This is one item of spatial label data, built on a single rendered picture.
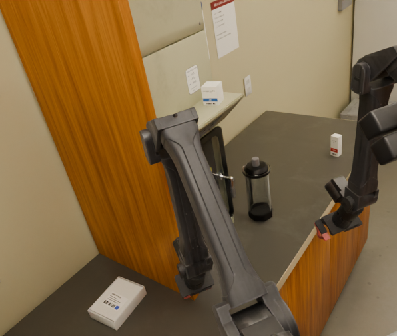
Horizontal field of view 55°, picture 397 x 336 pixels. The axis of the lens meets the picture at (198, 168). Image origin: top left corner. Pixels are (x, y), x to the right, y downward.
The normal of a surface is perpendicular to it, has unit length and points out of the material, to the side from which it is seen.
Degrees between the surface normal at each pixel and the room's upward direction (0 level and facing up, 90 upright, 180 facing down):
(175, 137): 44
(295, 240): 0
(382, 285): 0
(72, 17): 90
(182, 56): 90
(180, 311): 0
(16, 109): 90
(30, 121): 90
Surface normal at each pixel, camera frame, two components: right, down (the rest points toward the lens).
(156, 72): 0.79, 0.19
